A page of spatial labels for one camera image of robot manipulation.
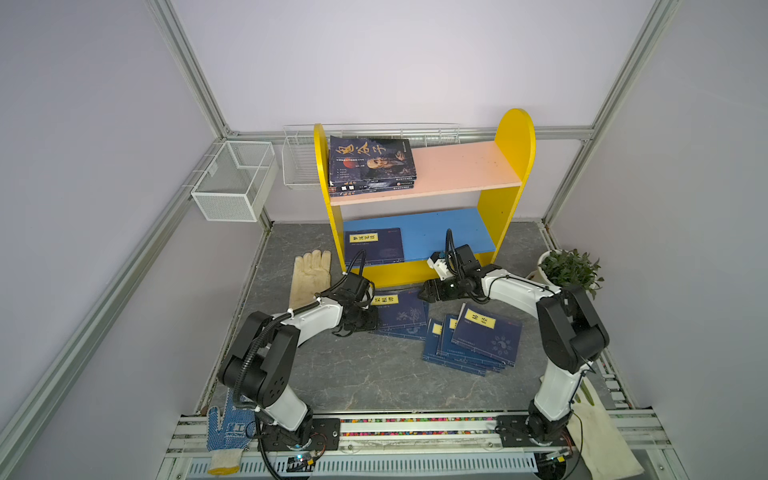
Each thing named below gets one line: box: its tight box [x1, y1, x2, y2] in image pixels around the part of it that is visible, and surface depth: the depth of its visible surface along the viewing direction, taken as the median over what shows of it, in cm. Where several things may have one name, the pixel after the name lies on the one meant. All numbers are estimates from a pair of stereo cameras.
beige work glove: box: [288, 250, 331, 310], surface depth 107 cm
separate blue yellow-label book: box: [344, 228, 404, 266], surface depth 96 cm
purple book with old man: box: [330, 181, 415, 197], surface depth 72 cm
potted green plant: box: [537, 248, 605, 300], surface depth 88 cm
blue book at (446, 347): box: [437, 314, 507, 371], surface depth 86 cm
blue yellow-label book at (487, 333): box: [451, 303, 523, 367], surface depth 89 cm
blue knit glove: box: [207, 388, 256, 475], surface depth 74 cm
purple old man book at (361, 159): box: [328, 135, 417, 182], surface depth 74 cm
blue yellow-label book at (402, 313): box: [370, 288, 429, 340], surface depth 95 cm
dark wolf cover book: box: [329, 177, 417, 194], surface depth 71 cm
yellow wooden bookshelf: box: [314, 109, 536, 290], surface depth 86 cm
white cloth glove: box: [566, 376, 644, 480], surface depth 74 cm
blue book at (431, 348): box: [422, 318, 488, 377], surface depth 87 cm
